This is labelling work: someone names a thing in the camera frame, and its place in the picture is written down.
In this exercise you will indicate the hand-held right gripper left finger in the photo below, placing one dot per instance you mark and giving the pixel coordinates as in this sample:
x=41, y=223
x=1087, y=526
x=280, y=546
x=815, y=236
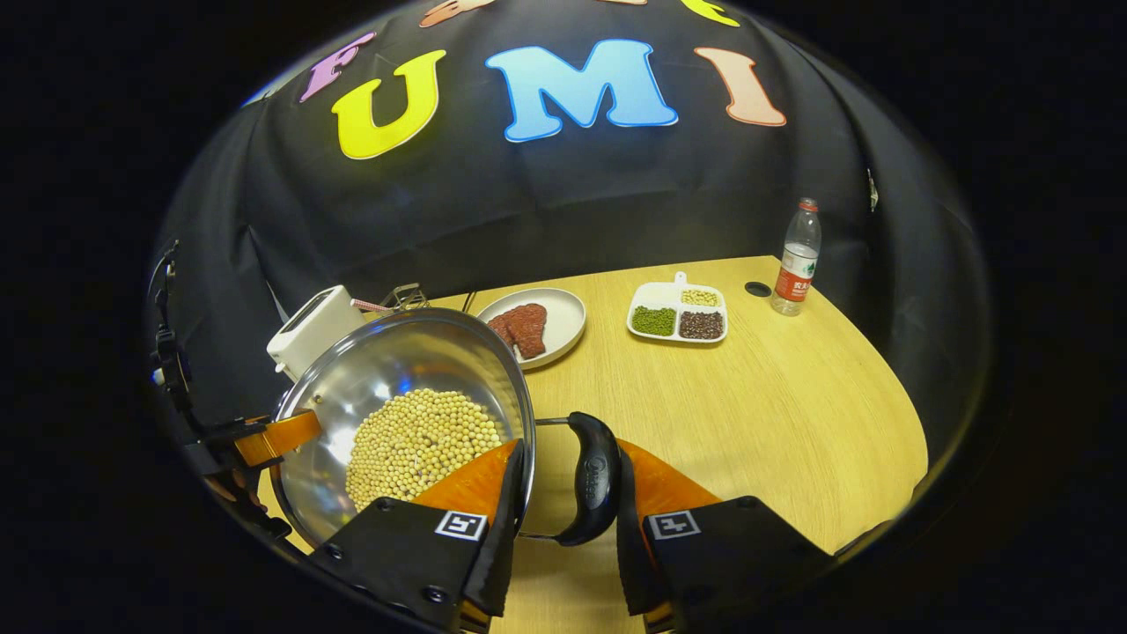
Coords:
x=504, y=546

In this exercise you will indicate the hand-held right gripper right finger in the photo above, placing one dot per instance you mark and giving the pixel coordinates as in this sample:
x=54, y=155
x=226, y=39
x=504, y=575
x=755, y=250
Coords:
x=629, y=546

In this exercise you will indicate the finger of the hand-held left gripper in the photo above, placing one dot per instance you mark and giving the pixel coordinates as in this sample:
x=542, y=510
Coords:
x=277, y=438

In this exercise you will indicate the white toaster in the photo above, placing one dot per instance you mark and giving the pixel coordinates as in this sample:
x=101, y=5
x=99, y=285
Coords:
x=313, y=330

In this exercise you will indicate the pile of yellow soybeans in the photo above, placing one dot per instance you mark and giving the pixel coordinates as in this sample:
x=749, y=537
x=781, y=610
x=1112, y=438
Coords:
x=414, y=440

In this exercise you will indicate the pink striped straw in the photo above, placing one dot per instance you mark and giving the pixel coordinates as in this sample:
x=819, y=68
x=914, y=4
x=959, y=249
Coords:
x=370, y=305

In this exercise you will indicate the brown steak piece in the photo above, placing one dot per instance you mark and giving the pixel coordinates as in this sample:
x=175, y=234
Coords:
x=502, y=328
x=530, y=330

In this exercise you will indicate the pile of green mung beans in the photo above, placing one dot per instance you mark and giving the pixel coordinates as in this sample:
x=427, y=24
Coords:
x=653, y=320

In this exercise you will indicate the white round plate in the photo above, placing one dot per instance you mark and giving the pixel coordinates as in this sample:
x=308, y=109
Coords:
x=563, y=321

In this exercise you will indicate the pile of dark red beans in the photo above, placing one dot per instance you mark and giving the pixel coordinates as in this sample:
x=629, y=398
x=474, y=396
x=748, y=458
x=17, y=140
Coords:
x=702, y=325

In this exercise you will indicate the white divided dish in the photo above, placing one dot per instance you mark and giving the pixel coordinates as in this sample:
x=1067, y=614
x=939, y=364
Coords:
x=651, y=293

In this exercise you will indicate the pile of pale beans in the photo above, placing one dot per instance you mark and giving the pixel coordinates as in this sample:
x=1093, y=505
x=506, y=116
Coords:
x=700, y=298

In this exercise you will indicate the clear water bottle red label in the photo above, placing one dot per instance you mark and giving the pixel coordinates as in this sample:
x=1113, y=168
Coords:
x=795, y=273

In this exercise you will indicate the black backdrop cloth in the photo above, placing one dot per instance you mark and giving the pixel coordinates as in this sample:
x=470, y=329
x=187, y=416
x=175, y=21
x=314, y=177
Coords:
x=546, y=202

